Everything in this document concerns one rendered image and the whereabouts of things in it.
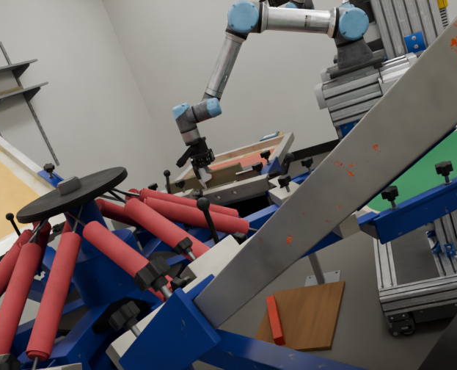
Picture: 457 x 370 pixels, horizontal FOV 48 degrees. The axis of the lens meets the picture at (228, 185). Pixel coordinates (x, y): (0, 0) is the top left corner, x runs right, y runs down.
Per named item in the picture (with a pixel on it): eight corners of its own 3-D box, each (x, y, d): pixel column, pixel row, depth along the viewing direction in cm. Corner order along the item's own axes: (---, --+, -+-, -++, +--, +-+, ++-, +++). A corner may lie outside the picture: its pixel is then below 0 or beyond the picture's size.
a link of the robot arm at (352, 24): (364, 9, 207) (228, 1, 207) (373, 7, 193) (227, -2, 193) (360, 40, 210) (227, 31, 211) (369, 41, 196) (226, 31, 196)
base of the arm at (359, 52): (373, 53, 223) (366, 31, 221) (374, 58, 209) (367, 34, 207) (338, 66, 228) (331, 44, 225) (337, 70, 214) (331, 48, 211)
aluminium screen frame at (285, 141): (196, 167, 289) (194, 161, 288) (295, 138, 268) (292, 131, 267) (137, 228, 218) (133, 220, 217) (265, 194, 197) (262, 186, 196)
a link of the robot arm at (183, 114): (188, 103, 208) (169, 109, 209) (198, 128, 211) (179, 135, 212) (190, 100, 215) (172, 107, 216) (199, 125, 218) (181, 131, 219)
